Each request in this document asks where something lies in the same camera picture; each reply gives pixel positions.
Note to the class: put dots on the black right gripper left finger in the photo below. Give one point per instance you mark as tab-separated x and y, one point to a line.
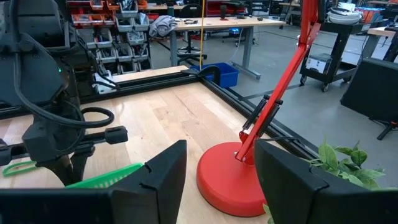
140	202

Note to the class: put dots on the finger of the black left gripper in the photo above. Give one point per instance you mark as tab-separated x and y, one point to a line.
80	165
63	171

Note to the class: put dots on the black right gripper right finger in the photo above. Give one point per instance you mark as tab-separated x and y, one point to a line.
295	199

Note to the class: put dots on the small green rubber band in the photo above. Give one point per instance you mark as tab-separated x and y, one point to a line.
4	171

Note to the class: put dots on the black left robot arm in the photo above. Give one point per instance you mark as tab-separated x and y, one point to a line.
34	71

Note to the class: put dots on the green plastic mesh bin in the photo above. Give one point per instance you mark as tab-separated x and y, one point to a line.
105	180

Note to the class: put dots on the blue plastic storage bin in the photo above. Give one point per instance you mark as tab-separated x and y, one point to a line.
228	76

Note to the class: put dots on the small green potted plant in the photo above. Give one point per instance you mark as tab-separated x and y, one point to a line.
329	155

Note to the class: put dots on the red desk lamp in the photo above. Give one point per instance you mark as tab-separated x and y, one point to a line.
227	180

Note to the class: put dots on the rack of small parts bins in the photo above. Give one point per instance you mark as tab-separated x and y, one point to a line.
124	53

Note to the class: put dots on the grey cloth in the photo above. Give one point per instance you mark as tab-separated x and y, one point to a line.
161	26

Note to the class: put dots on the white box on cart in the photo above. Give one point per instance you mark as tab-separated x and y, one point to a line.
317	63

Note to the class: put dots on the black office chair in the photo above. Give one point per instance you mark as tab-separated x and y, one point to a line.
189	11

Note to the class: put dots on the wooden table with grey legs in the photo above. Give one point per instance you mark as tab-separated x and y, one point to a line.
217	22

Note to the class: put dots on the black wheeled cart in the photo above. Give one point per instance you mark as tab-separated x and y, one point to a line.
340	46

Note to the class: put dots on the wooden workbench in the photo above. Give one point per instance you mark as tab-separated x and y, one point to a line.
382	31

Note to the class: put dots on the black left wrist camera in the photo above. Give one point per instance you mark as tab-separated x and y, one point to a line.
43	140

